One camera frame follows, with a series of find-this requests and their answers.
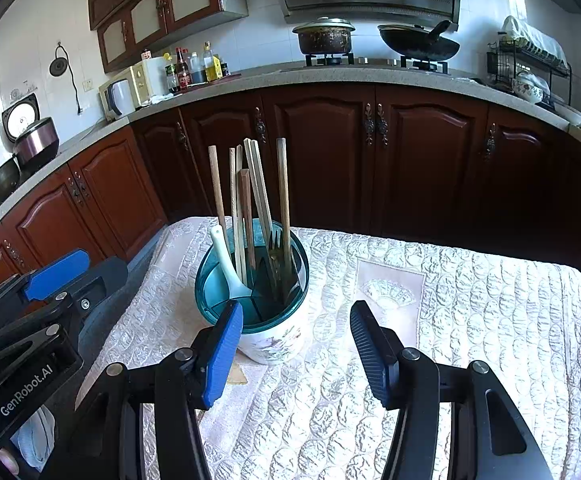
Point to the person's left hand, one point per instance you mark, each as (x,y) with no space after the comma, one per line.
(35,435)

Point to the steel cooking pot with lid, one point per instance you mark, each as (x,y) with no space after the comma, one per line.
(323,37)

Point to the teal-rimmed floral utensil holder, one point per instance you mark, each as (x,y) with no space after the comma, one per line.
(275,345)

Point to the yellow oil bottle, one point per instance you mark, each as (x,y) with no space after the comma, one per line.
(212,67)

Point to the dark sauce bottle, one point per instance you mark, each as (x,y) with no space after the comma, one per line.
(171,80)

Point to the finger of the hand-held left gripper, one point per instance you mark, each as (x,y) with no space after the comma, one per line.
(103,280)
(58,272)

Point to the grey stone countertop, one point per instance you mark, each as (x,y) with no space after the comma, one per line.
(320,76)

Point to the rice cooker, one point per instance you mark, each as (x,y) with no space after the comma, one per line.
(38,145)

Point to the gas stove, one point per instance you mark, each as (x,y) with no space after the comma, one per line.
(330,60)

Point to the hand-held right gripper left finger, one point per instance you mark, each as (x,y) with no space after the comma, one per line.
(220,360)

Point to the white wall outlet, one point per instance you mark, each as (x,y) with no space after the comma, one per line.
(89,84)

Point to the black dish rack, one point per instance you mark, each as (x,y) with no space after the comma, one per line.
(495,67)

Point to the black round wall-hung item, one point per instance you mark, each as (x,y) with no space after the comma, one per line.
(58,66)

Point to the white dish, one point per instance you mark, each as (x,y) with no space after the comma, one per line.
(572,116)

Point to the black inner cooking pot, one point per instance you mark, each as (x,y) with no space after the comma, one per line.
(0,182)

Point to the cream microwave oven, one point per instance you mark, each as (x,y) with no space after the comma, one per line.
(143,85)

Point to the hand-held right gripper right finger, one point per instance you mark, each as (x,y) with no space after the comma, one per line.
(370,355)

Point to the red label sauce bottle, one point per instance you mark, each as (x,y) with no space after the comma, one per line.
(184,75)

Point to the black wok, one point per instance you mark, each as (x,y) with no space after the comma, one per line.
(420,47)

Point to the clear bottle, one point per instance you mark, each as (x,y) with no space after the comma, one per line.
(198,72)

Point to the small dark bottle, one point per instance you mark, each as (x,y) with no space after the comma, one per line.
(225,70)

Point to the white electric kettle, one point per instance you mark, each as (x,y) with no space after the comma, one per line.
(120,99)

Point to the metal fork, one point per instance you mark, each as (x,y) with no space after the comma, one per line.
(274,255)

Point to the white ceramic spoon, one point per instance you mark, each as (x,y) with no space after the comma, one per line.
(235,285)

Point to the cream quilted tablecloth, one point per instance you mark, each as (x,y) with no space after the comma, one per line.
(470,335)

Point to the floral ceramic bowl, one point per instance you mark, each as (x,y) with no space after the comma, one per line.
(530,91)

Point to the white cloth cover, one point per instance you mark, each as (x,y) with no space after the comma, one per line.
(535,40)

